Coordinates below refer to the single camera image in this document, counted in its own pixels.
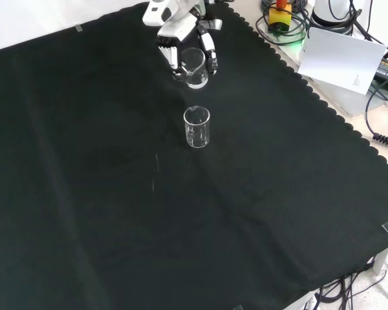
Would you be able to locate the clear glass beaker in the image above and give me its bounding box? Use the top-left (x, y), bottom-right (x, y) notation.
top-left (182, 105), bottom-right (211, 149)
top-left (180, 47), bottom-right (210, 90)

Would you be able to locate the yellow stop button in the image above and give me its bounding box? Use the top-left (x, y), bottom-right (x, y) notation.
top-left (267, 0), bottom-right (293, 34)

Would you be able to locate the coiled black cable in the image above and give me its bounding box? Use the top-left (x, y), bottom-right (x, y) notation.
top-left (372, 132), bottom-right (388, 149)

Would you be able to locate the black cable bundle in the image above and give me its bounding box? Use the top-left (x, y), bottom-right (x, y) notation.
top-left (305, 254), bottom-right (388, 310)

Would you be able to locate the black bench cloth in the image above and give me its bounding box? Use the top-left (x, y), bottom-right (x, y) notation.
top-left (0, 1), bottom-right (388, 310)

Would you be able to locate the grey metal box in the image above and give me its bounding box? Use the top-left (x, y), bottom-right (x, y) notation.
top-left (305, 76), bottom-right (376, 118)

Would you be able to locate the white bench leg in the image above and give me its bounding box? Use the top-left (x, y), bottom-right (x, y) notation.
top-left (371, 245), bottom-right (388, 276)

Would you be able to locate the pale white board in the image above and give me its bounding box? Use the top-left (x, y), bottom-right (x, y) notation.
top-left (297, 26), bottom-right (388, 96)

